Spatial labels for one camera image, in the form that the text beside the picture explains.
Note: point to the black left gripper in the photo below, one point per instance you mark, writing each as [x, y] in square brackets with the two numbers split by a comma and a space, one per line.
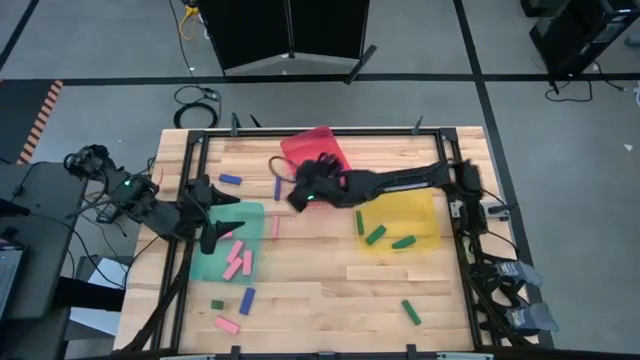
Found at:
[195, 210]

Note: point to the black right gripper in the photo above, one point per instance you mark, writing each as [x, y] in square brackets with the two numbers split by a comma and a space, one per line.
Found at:
[320, 187]

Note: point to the red translucent plastic bin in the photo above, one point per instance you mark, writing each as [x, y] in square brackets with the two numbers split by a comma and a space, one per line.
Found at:
[307, 145]

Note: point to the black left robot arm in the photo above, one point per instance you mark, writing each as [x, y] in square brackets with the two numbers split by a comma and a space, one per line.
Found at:
[150, 210]

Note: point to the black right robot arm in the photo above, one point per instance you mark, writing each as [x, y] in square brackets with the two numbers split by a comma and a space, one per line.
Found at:
[400, 180]

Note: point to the blue wooden block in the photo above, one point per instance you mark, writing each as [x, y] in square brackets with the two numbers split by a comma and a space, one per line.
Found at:
[247, 301]
[277, 188]
[230, 179]

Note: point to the teal translucent plastic bin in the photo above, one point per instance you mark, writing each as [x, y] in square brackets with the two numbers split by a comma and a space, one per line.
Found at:
[210, 270]

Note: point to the short green wooden block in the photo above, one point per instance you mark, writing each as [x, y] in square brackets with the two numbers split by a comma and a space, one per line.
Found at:
[217, 304]

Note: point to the yellow translucent plastic bin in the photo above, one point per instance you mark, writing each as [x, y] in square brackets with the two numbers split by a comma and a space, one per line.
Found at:
[410, 215]

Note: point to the white box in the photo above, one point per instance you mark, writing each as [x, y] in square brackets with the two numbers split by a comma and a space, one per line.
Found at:
[107, 272]

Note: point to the black folding partition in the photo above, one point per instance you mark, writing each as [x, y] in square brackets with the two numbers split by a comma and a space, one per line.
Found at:
[250, 30]

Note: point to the black desk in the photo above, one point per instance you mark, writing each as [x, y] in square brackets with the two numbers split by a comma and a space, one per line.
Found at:
[45, 240]

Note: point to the black laptop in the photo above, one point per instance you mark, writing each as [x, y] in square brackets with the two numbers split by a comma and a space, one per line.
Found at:
[10, 280]

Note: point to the black mat with hazard stripe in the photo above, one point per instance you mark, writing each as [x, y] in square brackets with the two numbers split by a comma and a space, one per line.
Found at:
[20, 115]

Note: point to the grey blue fabric pouch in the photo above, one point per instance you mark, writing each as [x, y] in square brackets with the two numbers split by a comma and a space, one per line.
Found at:
[522, 272]
[535, 316]

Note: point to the black equipment rack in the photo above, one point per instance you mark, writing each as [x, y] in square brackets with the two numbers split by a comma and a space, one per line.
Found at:
[575, 35]

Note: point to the black aluminium table frame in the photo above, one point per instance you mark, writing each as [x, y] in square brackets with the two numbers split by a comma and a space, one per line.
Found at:
[240, 133]

